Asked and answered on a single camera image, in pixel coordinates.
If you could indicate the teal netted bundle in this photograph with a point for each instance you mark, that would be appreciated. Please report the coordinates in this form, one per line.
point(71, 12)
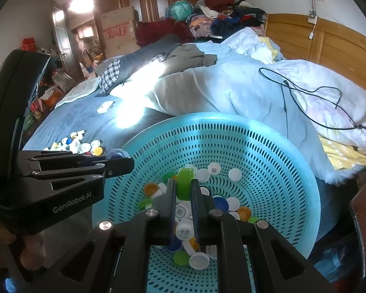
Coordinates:
point(180, 9)

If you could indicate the ceiling lamp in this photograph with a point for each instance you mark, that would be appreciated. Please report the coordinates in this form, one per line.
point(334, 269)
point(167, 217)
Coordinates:
point(80, 4)

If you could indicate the white lace cushion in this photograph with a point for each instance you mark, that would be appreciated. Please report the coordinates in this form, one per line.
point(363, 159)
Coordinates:
point(79, 91)

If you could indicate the red-brown wooden furniture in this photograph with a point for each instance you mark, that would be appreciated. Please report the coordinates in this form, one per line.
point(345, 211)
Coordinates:
point(364, 210)

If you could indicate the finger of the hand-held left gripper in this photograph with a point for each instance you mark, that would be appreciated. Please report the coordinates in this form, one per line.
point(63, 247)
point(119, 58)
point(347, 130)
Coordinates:
point(119, 168)
point(64, 156)

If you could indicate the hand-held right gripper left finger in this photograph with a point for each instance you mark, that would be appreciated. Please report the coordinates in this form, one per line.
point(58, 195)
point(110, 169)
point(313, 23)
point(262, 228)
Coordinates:
point(170, 201)

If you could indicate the person's left hand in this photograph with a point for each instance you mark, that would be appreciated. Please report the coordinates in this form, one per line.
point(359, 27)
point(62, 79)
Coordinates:
point(33, 247)

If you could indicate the grey jacket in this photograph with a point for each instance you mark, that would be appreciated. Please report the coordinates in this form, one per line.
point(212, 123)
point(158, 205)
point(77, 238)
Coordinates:
point(192, 56)

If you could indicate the teal perforated plastic basket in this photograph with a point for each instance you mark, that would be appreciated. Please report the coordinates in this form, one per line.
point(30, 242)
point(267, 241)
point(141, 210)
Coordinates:
point(262, 171)

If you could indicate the dark red cloth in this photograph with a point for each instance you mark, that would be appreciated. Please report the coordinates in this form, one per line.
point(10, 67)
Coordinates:
point(158, 32)

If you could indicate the blue bed sheet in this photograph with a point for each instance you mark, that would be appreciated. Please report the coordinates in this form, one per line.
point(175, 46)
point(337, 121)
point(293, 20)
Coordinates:
point(79, 119)

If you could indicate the pile of clothes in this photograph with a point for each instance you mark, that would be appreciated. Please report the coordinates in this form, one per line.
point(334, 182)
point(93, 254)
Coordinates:
point(225, 18)

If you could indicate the wooden door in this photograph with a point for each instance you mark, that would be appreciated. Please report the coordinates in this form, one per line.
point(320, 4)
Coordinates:
point(59, 36)

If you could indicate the small white box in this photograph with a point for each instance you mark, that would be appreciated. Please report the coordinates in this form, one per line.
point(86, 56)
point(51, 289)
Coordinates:
point(105, 106)

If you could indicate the wooden headboard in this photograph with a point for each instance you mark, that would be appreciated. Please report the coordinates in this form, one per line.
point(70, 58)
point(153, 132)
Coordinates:
point(338, 48)

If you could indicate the pile of household clutter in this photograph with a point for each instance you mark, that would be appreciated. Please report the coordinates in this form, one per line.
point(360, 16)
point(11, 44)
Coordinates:
point(48, 94)

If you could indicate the yellow printed sheet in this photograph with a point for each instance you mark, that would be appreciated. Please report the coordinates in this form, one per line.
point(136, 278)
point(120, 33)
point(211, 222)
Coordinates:
point(344, 155)

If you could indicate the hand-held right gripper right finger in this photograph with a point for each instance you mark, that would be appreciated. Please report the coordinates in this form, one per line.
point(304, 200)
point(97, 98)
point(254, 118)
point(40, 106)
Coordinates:
point(196, 210)

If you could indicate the pale yellow cloth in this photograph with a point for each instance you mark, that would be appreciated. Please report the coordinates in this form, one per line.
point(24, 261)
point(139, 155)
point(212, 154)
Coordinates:
point(270, 47)

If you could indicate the tall lime green bottle cap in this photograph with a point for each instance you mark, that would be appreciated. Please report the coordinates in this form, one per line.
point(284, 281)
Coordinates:
point(185, 183)

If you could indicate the pale blue duvet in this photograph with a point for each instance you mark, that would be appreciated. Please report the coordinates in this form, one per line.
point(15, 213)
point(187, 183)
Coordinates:
point(231, 82)

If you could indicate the wall socket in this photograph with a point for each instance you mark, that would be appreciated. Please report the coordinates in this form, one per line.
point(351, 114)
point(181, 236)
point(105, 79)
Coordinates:
point(312, 16)

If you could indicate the red printed cardboard box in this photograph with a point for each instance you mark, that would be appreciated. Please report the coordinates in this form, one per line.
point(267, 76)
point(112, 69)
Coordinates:
point(120, 35)

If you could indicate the pile of mixed bottle caps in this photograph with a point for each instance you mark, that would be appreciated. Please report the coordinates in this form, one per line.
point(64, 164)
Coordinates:
point(234, 203)
point(79, 146)

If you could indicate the clear blue bottle cap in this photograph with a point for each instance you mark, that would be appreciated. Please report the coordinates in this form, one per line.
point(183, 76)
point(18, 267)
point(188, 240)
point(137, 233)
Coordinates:
point(117, 153)

